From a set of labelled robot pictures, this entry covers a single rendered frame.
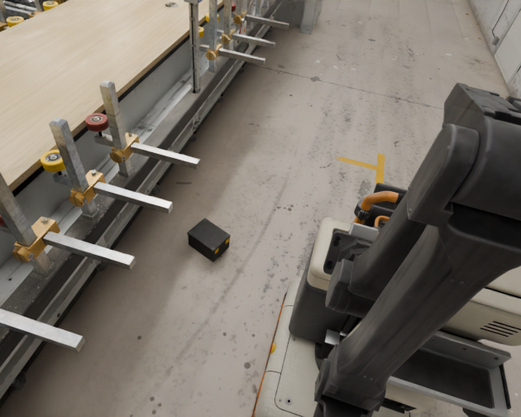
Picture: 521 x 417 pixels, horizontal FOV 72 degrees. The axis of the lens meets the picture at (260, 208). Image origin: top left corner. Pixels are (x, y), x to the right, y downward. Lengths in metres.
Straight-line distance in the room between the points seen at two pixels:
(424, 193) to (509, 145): 0.05
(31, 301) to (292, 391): 0.96
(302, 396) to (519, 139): 1.37
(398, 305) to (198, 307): 1.65
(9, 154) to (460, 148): 1.38
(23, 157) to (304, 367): 1.28
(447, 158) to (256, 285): 1.83
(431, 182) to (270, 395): 1.33
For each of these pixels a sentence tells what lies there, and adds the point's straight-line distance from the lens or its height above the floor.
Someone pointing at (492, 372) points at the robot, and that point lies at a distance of 0.91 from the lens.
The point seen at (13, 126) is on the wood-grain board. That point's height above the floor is 0.90.
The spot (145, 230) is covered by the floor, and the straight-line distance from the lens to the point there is 2.27.
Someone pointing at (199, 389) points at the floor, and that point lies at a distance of 1.81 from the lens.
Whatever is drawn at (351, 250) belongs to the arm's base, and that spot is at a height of 1.23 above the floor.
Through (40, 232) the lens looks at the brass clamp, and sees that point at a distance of 1.24.
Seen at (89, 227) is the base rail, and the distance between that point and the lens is 1.41.
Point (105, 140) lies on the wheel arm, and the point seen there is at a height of 0.83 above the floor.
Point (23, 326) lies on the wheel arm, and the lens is 1.08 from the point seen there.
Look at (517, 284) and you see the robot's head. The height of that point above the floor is 1.33.
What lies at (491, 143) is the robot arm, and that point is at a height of 1.62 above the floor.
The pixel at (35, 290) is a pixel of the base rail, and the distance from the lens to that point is 1.31.
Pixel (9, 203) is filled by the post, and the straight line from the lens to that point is 1.11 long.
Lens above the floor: 1.73
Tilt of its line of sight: 47 degrees down
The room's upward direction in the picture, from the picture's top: 9 degrees clockwise
